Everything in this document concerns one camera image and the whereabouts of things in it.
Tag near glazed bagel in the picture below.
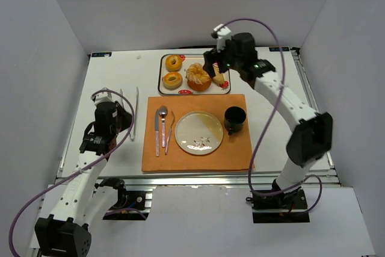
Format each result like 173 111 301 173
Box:
162 72 183 90

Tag orange cloth placemat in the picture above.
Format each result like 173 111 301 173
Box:
141 94 252 173

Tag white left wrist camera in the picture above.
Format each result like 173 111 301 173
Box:
91 88 113 106

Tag glazed bagel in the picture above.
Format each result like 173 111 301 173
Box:
165 55 183 72
162 72 183 90

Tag pink handled fork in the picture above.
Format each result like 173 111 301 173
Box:
165 111 175 155

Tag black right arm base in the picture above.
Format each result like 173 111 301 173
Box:
245 187 310 224

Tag strawberry print white tray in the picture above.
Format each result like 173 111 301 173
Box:
158 54 231 95

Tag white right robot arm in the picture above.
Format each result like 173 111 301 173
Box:
203 27 333 195

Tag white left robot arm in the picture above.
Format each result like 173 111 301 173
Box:
34 100 132 256

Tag oblong golden bread roll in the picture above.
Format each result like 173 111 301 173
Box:
213 64 226 85

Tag far glazed bagel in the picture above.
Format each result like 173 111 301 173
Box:
165 55 183 72

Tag sugar crusted round bread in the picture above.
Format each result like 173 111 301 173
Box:
186 63 212 92

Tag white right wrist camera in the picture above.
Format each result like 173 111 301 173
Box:
211 23 232 41

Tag pink handled spoon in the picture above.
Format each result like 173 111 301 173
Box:
159 105 168 148

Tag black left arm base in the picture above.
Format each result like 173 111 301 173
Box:
94 178 149 221

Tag pink handled knife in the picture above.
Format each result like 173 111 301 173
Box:
154 109 159 157

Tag cream ceramic plate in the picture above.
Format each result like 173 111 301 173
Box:
174 111 224 156

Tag dark green mug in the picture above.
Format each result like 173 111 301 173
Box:
224 106 247 135

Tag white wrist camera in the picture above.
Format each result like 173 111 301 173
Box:
211 23 232 41
91 88 113 106

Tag metal serving tongs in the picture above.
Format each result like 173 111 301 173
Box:
119 87 140 142

